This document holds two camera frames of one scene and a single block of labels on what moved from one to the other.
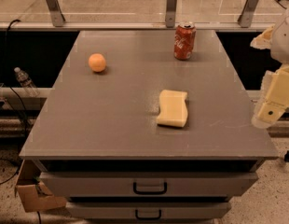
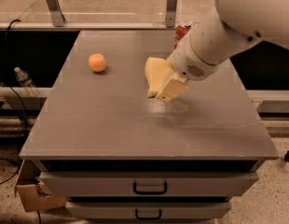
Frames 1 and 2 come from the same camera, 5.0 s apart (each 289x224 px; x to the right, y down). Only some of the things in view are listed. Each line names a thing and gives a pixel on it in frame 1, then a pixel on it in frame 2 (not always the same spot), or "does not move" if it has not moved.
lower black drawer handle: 148,218 does not move
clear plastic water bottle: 26,83 does not move
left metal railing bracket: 57,16 does not move
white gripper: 284,41 -> 188,63
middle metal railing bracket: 171,9 does not move
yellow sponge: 173,108 -> 155,68
